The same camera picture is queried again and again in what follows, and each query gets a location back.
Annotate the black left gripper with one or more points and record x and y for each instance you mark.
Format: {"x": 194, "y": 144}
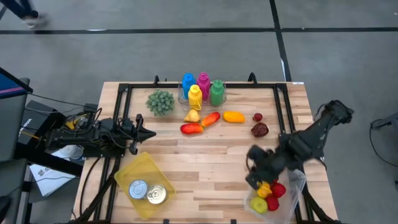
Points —
{"x": 130, "y": 133}

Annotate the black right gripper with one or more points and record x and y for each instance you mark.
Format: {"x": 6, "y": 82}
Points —
{"x": 267, "y": 165}

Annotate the yellow toy starfruit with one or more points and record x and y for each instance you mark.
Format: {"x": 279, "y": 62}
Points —
{"x": 264, "y": 190}

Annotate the green toy apple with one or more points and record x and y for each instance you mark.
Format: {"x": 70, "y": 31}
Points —
{"x": 259, "y": 205}

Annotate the small red toy apple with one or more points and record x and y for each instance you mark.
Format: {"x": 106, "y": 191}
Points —
{"x": 279, "y": 190}

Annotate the black label food can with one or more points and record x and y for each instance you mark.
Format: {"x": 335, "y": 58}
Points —
{"x": 138, "y": 189}

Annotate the yellow plastic bottle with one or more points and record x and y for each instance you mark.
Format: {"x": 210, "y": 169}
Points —
{"x": 195, "y": 98}

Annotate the blue label salmon can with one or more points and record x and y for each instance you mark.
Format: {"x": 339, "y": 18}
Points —
{"x": 157, "y": 194}

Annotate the blue plastic bottle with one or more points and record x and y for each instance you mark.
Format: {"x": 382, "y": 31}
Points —
{"x": 188, "y": 84}

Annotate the pink plastic bottle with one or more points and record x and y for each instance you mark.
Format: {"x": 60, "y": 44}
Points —
{"x": 203, "y": 84}

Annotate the green plastic bottle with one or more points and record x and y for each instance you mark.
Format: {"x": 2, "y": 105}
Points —
{"x": 217, "y": 93}

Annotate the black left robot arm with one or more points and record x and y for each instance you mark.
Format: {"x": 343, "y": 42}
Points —
{"x": 77, "y": 137}

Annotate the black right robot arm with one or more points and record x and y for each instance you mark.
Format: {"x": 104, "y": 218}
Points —
{"x": 311, "y": 140}

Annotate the translucent yellow plastic bin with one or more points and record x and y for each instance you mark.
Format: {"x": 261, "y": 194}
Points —
{"x": 140, "y": 168}

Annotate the green artificial plant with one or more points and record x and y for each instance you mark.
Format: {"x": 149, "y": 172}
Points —
{"x": 160, "y": 102}

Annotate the clear plastic bin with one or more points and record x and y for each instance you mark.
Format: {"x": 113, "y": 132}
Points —
{"x": 292, "y": 199}

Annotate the red yellow toy mango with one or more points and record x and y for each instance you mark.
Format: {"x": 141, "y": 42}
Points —
{"x": 191, "y": 128}

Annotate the clear plastic bottle tray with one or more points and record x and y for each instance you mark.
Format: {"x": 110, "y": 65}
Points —
{"x": 183, "y": 107}

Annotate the pale yellow toy pear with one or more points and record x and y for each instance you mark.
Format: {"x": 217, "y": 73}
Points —
{"x": 192, "y": 116}

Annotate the dark maroon toy fruit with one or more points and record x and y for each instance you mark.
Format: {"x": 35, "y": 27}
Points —
{"x": 259, "y": 130}

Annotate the tiny red toy fruit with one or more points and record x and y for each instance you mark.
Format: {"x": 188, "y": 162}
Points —
{"x": 257, "y": 117}

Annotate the orange red toy mango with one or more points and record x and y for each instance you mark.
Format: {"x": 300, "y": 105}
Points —
{"x": 211, "y": 119}

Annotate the yellow orange toy mango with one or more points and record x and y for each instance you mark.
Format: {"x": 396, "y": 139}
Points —
{"x": 234, "y": 117}

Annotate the white paper sheets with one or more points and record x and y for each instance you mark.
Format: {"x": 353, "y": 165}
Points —
{"x": 49, "y": 180}

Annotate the black stand beam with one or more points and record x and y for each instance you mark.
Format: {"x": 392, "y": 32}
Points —
{"x": 40, "y": 157}

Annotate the black box with white print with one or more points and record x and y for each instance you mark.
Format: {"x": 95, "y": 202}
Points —
{"x": 31, "y": 121}

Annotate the monitor with blue screen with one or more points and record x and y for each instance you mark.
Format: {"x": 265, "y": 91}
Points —
{"x": 11, "y": 85}

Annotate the person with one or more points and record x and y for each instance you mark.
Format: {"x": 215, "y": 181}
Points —
{"x": 18, "y": 7}

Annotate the black metal table frame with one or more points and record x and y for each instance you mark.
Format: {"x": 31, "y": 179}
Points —
{"x": 143, "y": 85}

